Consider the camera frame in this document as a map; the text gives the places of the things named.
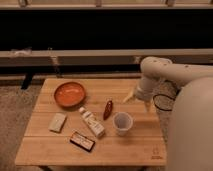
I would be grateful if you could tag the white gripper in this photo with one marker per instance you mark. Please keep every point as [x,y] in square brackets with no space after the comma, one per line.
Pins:
[143,91]

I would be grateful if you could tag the translucent white cup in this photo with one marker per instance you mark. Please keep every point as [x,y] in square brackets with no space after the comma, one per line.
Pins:
[122,123]

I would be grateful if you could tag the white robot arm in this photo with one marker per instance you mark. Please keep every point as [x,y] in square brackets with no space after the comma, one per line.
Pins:
[190,134]

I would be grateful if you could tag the orange ceramic bowl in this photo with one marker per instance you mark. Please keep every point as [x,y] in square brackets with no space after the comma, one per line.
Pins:
[69,94]

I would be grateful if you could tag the dark red chili pepper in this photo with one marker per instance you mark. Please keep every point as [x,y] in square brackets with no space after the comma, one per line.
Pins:
[108,109]

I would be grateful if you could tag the white tube with cap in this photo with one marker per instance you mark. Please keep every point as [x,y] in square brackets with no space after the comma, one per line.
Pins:
[90,120]

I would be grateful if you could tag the wooden table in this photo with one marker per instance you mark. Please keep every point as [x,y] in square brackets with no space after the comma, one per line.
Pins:
[59,137]

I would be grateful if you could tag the black orange flat box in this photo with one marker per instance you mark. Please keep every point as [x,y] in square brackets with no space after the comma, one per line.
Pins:
[82,141]

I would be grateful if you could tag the small white box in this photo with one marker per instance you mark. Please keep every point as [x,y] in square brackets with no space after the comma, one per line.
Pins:
[57,122]

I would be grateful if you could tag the grey metal rail beam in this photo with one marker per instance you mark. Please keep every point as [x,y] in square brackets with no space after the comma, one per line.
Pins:
[100,57]

